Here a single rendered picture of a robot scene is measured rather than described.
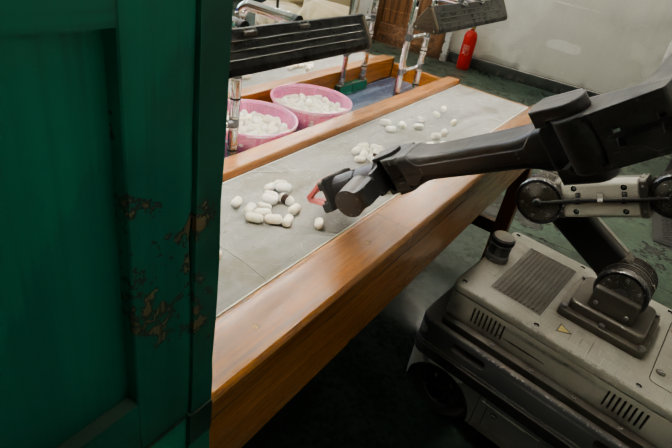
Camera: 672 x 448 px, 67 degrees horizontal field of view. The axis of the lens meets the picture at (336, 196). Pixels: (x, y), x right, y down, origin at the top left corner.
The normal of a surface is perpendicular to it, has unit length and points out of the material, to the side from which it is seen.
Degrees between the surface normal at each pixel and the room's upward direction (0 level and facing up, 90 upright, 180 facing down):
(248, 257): 0
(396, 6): 90
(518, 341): 90
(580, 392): 84
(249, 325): 0
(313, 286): 0
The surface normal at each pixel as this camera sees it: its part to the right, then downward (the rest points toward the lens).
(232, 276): 0.15, -0.85
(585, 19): -0.51, 0.37
